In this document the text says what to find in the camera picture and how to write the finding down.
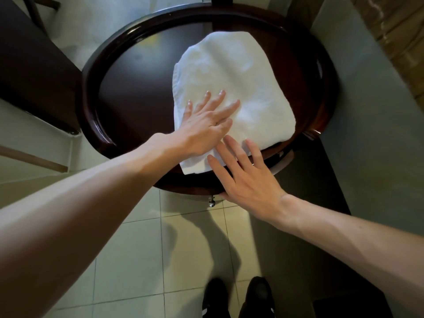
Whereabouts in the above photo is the person's left hand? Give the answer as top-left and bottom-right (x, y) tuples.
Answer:
(174, 90), (241, 160)

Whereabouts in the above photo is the person's right hand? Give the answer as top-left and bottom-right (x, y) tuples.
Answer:
(207, 134), (289, 226)

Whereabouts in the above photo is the white towel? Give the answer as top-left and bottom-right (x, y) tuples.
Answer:
(173, 31), (297, 176)

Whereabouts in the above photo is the person's left forearm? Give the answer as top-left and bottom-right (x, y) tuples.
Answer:
(0, 130), (182, 318)

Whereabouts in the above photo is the person's right forearm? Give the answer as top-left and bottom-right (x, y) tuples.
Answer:
(279, 193), (424, 318)

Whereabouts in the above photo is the round dark wooden table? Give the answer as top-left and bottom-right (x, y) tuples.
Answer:
(75, 2), (340, 198)

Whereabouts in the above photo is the person's left black shoe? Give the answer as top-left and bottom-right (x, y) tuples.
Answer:
(202, 278), (231, 318)

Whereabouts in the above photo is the person's black shoe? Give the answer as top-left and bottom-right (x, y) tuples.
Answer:
(239, 276), (276, 318)
(202, 278), (231, 318)

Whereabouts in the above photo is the person's right black shoe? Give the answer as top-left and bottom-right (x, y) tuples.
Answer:
(239, 276), (276, 318)

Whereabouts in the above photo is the dark wooden chair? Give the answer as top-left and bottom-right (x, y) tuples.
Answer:
(0, 0), (83, 136)

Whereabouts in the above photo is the brown wooden panel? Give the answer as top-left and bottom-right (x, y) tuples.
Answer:
(348, 0), (424, 114)

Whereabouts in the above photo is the brown wooden rail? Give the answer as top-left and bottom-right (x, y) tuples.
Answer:
(0, 144), (69, 174)

